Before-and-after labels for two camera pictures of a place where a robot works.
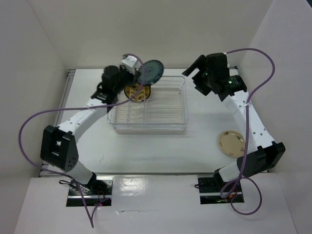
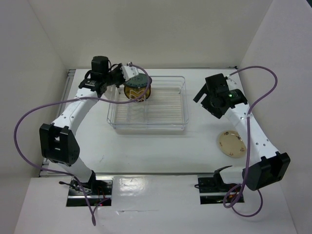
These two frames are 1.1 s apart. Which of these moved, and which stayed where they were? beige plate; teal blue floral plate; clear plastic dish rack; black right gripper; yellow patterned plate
Moved: teal blue floral plate; black right gripper
Stayed: yellow patterned plate; beige plate; clear plastic dish rack
